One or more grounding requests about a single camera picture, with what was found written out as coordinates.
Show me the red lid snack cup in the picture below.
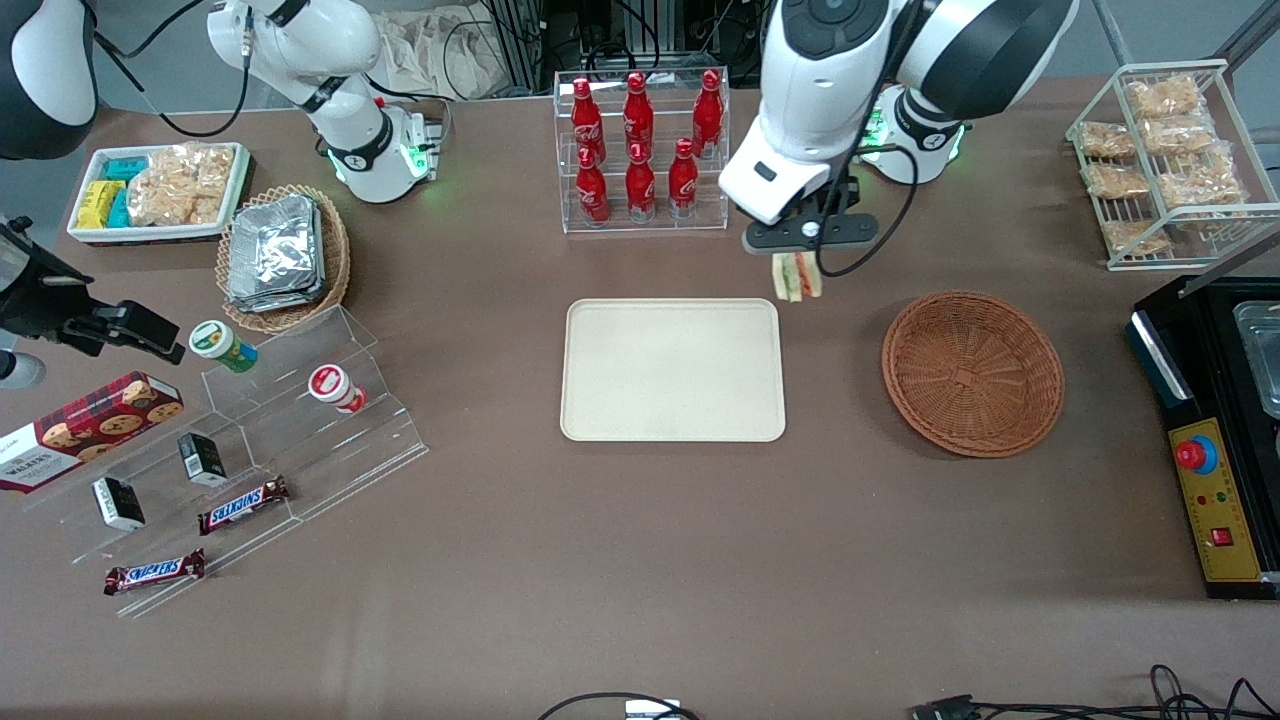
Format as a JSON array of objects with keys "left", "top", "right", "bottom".
[{"left": 307, "top": 364, "right": 367, "bottom": 415}]

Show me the white rectangular snack tray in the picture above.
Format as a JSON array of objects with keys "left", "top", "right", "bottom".
[{"left": 67, "top": 142, "right": 254, "bottom": 246}]

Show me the brown Snickers bar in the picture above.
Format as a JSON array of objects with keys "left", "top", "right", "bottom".
[
  {"left": 103, "top": 548, "right": 207, "bottom": 597},
  {"left": 197, "top": 475, "right": 292, "bottom": 536}
]

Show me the clear bag of crackers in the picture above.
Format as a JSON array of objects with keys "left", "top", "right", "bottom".
[
  {"left": 1079, "top": 121, "right": 1137, "bottom": 160},
  {"left": 1084, "top": 161, "right": 1152, "bottom": 200},
  {"left": 1100, "top": 219, "right": 1173, "bottom": 258},
  {"left": 126, "top": 142, "right": 237, "bottom": 228},
  {"left": 1158, "top": 150, "right": 1247, "bottom": 208},
  {"left": 1124, "top": 75, "right": 1203, "bottom": 120},
  {"left": 1136, "top": 115, "right": 1217, "bottom": 157}
]

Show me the black cable with connector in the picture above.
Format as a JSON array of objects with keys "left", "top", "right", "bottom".
[{"left": 910, "top": 664, "right": 1280, "bottom": 720}]

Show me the clear rectangular container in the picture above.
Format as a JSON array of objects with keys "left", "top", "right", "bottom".
[{"left": 1232, "top": 300, "right": 1280, "bottom": 421}]

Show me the black appliance with yellow panel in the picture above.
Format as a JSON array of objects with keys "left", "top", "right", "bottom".
[{"left": 1125, "top": 275, "right": 1280, "bottom": 601}]

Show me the beige plastic tray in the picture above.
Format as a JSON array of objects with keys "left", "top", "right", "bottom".
[{"left": 560, "top": 298, "right": 787, "bottom": 443}]

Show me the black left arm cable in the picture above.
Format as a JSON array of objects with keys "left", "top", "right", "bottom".
[{"left": 818, "top": 0, "right": 920, "bottom": 280}]

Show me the tan oval wicker basket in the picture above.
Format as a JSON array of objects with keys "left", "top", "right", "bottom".
[{"left": 216, "top": 184, "right": 352, "bottom": 335}]

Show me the clear acrylic stepped display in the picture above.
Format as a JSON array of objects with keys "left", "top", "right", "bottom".
[{"left": 20, "top": 305, "right": 431, "bottom": 619}]

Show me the white wire rack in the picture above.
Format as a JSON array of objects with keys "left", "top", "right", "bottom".
[{"left": 1066, "top": 58, "right": 1280, "bottom": 273}]

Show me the red tartan cookie box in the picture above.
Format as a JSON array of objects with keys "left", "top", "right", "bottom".
[{"left": 0, "top": 371, "right": 185, "bottom": 494}]

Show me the green lid snack cup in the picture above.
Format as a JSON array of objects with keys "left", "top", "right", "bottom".
[{"left": 189, "top": 320, "right": 259, "bottom": 374}]

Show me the brown round wicker basket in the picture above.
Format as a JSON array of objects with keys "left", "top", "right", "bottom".
[{"left": 881, "top": 291, "right": 1066, "bottom": 459}]

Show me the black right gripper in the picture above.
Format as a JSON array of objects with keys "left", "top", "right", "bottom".
[{"left": 0, "top": 215, "right": 187, "bottom": 365}]

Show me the small black box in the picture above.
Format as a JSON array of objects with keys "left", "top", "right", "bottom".
[
  {"left": 92, "top": 476, "right": 147, "bottom": 532},
  {"left": 178, "top": 431, "right": 229, "bottom": 488}
]

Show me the aluminium frame structure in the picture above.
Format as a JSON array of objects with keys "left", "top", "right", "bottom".
[{"left": 480, "top": 0, "right": 771, "bottom": 91}]

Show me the clear acrylic bottle rack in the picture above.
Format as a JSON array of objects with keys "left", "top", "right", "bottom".
[{"left": 553, "top": 66, "right": 731, "bottom": 236}]

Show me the grey aluminium bar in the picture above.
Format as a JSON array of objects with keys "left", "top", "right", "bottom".
[{"left": 1180, "top": 225, "right": 1280, "bottom": 299}]

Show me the silver foil pack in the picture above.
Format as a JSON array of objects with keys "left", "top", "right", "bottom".
[
  {"left": 227, "top": 200, "right": 329, "bottom": 314},
  {"left": 227, "top": 194, "right": 321, "bottom": 301}
]

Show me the black cable with white plug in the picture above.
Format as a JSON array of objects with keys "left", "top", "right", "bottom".
[{"left": 538, "top": 692, "right": 701, "bottom": 720}]

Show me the yellow snack packet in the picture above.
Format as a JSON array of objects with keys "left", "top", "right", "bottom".
[{"left": 77, "top": 180, "right": 127, "bottom": 230}]

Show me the red cola bottle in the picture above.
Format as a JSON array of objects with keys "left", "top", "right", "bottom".
[
  {"left": 623, "top": 72, "right": 656, "bottom": 161},
  {"left": 576, "top": 148, "right": 611, "bottom": 227},
  {"left": 667, "top": 138, "right": 701, "bottom": 220},
  {"left": 571, "top": 78, "right": 607, "bottom": 166},
  {"left": 625, "top": 143, "right": 658, "bottom": 224},
  {"left": 692, "top": 69, "right": 725, "bottom": 160}
]

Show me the beige crumpled cloth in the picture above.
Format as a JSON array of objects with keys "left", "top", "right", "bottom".
[{"left": 375, "top": 8, "right": 513, "bottom": 101}]

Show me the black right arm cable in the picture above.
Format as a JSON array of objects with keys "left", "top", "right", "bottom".
[{"left": 90, "top": 0, "right": 251, "bottom": 139}]

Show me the triangular sandwich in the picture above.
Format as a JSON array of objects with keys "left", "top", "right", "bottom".
[{"left": 772, "top": 250, "right": 824, "bottom": 303}]

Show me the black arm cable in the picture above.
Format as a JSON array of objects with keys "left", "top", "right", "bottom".
[
  {"left": 90, "top": 0, "right": 251, "bottom": 139},
  {"left": 818, "top": 0, "right": 920, "bottom": 280}
]

